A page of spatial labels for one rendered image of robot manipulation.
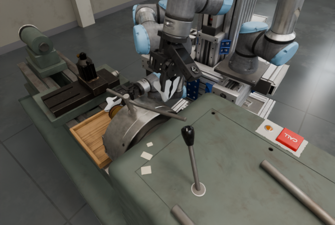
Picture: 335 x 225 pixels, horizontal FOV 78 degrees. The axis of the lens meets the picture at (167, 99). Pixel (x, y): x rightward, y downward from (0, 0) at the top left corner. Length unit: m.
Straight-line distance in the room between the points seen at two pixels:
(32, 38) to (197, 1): 1.34
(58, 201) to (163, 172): 1.59
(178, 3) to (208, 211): 0.49
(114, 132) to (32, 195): 1.55
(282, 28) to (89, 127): 1.03
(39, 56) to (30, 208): 1.22
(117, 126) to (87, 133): 0.46
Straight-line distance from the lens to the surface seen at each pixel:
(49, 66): 1.78
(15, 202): 2.28
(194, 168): 0.53
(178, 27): 0.55
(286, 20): 0.94
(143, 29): 0.85
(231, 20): 1.27
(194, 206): 0.56
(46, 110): 1.38
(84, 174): 1.49
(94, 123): 1.25
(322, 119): 2.98
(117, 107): 0.96
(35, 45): 1.70
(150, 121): 0.73
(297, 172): 0.68
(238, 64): 1.11
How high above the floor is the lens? 1.77
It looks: 42 degrees down
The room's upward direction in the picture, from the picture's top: straight up
